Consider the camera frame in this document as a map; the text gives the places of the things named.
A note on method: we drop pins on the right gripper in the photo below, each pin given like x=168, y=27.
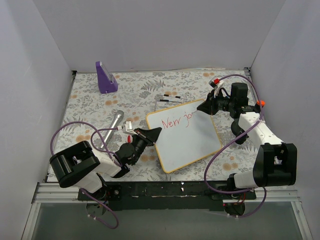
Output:
x=213, y=104

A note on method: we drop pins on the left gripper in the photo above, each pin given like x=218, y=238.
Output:
x=146, y=137

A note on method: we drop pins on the yellow framed whiteboard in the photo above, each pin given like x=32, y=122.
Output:
x=185, y=138

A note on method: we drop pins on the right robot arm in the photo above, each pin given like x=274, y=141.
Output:
x=276, y=161

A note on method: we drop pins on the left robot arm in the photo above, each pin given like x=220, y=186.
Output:
x=82, y=166

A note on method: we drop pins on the silver microphone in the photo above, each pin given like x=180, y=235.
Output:
x=117, y=118

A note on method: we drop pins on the purple wedge stand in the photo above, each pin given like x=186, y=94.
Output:
x=106, y=80

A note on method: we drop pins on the floral table mat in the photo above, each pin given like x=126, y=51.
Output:
x=87, y=109

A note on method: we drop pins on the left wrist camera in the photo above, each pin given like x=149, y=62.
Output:
x=126, y=128

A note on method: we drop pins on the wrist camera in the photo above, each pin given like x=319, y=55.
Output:
x=126, y=128
x=216, y=84

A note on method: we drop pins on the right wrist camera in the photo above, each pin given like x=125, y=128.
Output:
x=216, y=84

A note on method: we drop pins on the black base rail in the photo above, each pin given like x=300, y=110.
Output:
x=165, y=195

